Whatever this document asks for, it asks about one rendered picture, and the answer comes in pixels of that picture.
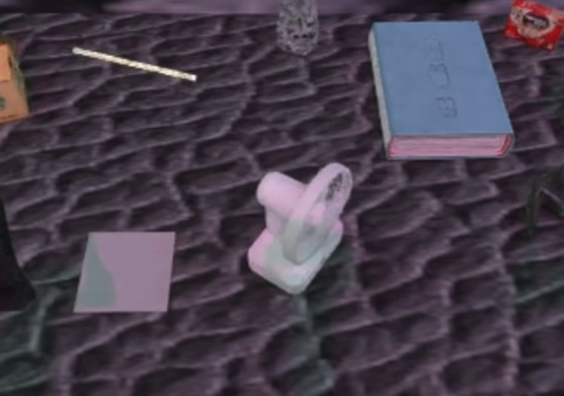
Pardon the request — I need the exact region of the pale square paper sheet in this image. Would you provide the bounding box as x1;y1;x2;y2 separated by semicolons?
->
72;231;176;314

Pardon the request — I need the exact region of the blue hardcover book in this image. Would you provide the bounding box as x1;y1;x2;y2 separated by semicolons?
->
367;19;516;161

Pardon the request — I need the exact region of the orange cardboard box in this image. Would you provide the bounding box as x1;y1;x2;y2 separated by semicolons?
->
0;36;31;125

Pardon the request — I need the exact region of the red snack packet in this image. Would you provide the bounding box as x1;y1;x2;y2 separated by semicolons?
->
503;0;564;53

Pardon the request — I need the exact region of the small white desk fan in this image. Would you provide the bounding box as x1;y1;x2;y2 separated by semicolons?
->
246;162;354;295

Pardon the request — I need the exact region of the thin white stick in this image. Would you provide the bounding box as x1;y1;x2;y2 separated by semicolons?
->
71;46;198;83

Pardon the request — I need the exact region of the clear textured glass vase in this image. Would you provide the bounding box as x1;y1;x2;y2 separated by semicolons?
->
276;0;322;55

